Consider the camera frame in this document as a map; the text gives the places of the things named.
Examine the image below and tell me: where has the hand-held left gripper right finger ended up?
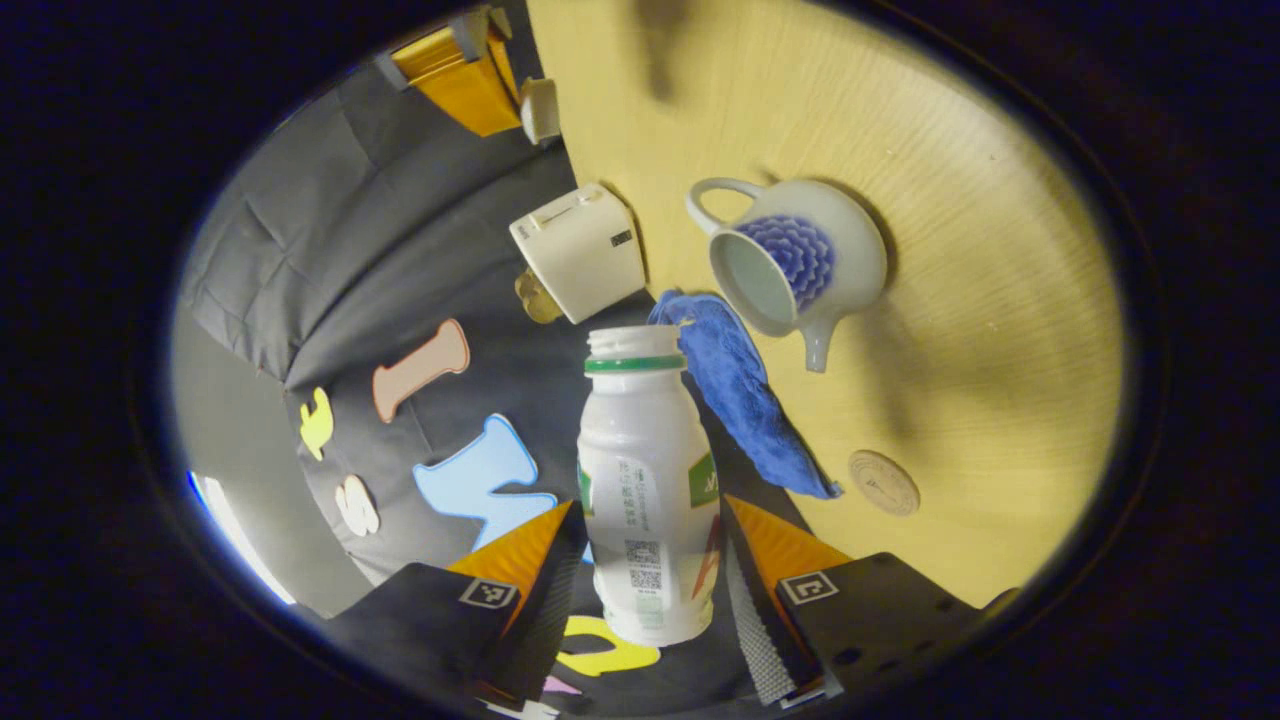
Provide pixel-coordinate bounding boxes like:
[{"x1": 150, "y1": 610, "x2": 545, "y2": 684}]
[{"x1": 722, "y1": 493, "x2": 987, "y2": 707}]

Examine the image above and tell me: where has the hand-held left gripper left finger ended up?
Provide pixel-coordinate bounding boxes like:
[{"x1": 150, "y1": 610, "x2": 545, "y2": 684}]
[{"x1": 320, "y1": 500, "x2": 592, "y2": 720}]

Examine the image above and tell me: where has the white teacup lid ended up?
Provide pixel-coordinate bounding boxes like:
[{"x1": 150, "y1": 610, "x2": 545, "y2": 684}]
[{"x1": 519, "y1": 78, "x2": 562, "y2": 147}]

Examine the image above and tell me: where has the round wooden coaster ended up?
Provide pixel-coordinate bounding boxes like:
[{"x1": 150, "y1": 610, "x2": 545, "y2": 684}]
[{"x1": 849, "y1": 450, "x2": 921, "y2": 518}]

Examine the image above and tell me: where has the white plastic water bottle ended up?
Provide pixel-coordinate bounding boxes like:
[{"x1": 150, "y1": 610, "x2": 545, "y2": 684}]
[{"x1": 577, "y1": 326, "x2": 722, "y2": 647}]

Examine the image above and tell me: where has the white blue-patterned teacup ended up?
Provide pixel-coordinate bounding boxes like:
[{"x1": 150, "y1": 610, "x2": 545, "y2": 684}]
[{"x1": 686, "y1": 178, "x2": 889, "y2": 374}]

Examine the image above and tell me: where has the white toaster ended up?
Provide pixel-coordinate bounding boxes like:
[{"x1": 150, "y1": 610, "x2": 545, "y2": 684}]
[{"x1": 509, "y1": 183, "x2": 647, "y2": 325}]

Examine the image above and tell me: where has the blue towel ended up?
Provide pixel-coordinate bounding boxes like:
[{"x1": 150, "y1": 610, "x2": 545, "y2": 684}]
[{"x1": 648, "y1": 290, "x2": 844, "y2": 500}]

